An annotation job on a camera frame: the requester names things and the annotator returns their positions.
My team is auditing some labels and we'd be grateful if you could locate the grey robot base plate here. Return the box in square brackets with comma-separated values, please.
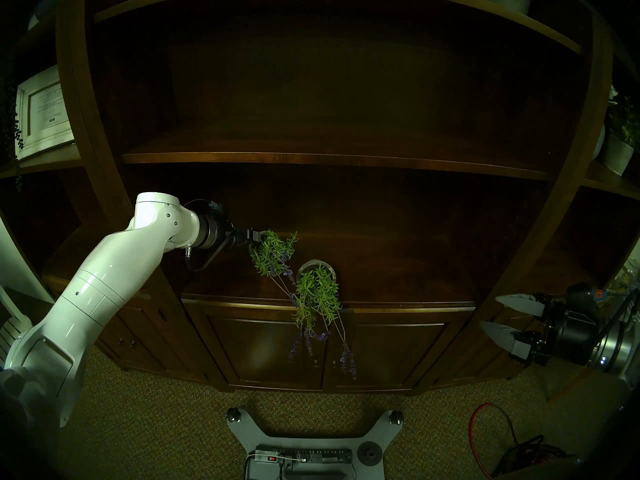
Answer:
[226, 408, 405, 480]

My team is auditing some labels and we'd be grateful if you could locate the potted fake lavender plant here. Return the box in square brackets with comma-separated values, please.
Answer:
[249, 229, 301, 306]
[287, 259, 359, 381]

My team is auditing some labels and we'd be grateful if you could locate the dark wooden bookcase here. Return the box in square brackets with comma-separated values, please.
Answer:
[0, 0, 640, 397]

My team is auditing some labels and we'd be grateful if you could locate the black cable bundle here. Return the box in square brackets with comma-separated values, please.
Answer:
[492, 434, 576, 480]

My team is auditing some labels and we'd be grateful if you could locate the thin white cable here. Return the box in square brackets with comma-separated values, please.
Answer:
[245, 451, 310, 480]

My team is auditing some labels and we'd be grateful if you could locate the white framed certificate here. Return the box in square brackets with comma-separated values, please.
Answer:
[15, 65, 76, 161]

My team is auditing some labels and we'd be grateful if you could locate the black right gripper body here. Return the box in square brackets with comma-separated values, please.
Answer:
[509, 283, 604, 368]

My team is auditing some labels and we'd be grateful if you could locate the white slatted chair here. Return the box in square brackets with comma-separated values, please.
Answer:
[0, 284, 31, 355]

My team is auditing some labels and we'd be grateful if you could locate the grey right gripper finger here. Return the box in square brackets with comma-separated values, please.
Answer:
[495, 292, 546, 317]
[479, 320, 531, 361]

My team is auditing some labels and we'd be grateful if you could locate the dark trailing plant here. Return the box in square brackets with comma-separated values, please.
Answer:
[0, 69, 25, 192]

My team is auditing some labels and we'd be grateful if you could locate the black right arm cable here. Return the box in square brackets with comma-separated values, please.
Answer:
[592, 286, 640, 350]

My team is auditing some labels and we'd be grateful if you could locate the grey power strip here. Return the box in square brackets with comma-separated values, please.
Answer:
[254, 448, 353, 466]

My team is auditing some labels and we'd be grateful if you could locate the red cable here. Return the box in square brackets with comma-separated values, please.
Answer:
[468, 403, 521, 480]

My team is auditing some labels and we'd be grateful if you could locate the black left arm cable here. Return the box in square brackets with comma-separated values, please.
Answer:
[184, 199, 237, 273]

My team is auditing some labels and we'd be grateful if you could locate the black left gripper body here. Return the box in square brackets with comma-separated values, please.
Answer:
[210, 200, 251, 252]

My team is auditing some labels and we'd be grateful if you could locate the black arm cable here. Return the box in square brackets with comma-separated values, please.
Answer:
[592, 286, 640, 350]
[184, 199, 237, 273]

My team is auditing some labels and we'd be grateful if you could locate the green plant in white pot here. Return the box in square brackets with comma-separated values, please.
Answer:
[600, 86, 640, 177]

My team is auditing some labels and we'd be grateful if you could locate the clear glass jar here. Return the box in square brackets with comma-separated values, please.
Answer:
[607, 256, 640, 305]

